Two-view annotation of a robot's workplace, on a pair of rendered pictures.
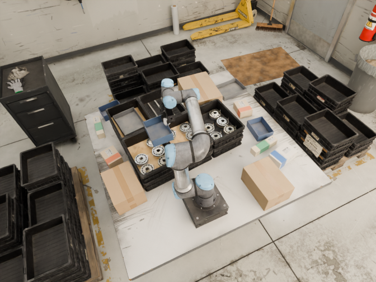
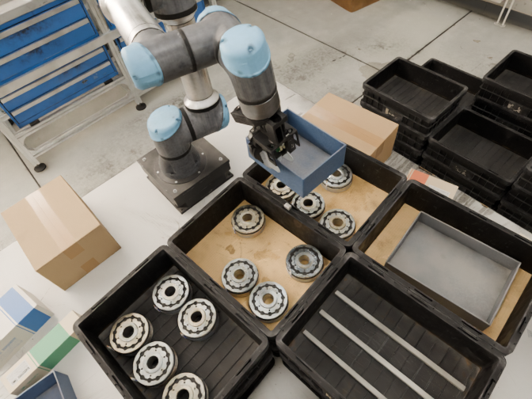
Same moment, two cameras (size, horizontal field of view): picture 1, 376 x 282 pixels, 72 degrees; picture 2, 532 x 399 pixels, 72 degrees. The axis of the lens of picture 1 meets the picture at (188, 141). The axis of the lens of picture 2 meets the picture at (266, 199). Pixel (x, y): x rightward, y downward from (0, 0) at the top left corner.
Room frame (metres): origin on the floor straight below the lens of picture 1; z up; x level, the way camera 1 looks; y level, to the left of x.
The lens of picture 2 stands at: (1.81, -0.03, 1.79)
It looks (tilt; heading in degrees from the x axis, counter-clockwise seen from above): 55 degrees down; 167
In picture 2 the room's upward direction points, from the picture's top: 10 degrees counter-clockwise
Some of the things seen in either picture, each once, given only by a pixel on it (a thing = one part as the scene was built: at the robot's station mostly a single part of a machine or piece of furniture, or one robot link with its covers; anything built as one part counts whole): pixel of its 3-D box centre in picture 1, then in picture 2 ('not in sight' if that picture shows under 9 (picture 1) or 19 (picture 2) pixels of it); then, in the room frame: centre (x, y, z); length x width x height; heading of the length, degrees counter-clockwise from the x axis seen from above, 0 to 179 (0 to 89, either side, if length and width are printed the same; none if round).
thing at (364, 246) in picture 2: (131, 122); (444, 264); (1.56, 0.47, 0.87); 0.40 x 0.30 x 0.11; 27
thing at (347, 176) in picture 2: (141, 159); (336, 174); (1.17, 0.36, 0.86); 0.10 x 0.10 x 0.01
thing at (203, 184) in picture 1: (203, 184); (169, 130); (0.84, -0.08, 0.97); 0.13 x 0.12 x 0.14; 96
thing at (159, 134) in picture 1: (158, 130); (294, 150); (1.22, 0.20, 1.10); 0.20 x 0.15 x 0.07; 22
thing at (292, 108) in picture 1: (294, 119); not in sight; (1.97, -1.21, 0.31); 0.40 x 0.30 x 0.34; 21
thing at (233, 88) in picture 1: (230, 89); not in sight; (2.07, -0.47, 0.73); 0.27 x 0.20 x 0.05; 115
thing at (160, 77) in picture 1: (161, 87); not in sight; (2.63, 0.28, 0.37); 0.40 x 0.30 x 0.45; 111
